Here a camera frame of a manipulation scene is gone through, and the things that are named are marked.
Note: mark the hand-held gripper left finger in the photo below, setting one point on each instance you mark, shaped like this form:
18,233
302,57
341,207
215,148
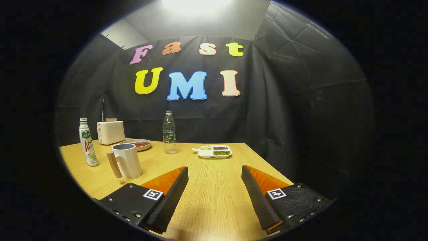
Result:
170,204

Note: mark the clear plastic water bottle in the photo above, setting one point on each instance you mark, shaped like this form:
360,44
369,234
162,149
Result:
169,137

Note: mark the black backdrop cloth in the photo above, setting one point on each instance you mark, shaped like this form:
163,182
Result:
267,117

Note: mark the wooden table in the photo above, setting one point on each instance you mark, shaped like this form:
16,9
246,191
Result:
214,187

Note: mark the red meat slice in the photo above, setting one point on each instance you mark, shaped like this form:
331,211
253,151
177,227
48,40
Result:
140,144

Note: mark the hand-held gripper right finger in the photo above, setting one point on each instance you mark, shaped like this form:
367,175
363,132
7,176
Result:
259,201

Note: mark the white divided dish with beans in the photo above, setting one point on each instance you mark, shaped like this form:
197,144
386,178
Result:
204,153

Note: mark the white juice bottle green label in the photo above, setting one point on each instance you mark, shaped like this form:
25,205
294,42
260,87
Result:
88,147

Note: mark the grey round plate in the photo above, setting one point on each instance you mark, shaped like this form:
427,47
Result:
135,147

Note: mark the cream toaster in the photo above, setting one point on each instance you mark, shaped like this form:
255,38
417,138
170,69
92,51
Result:
111,133

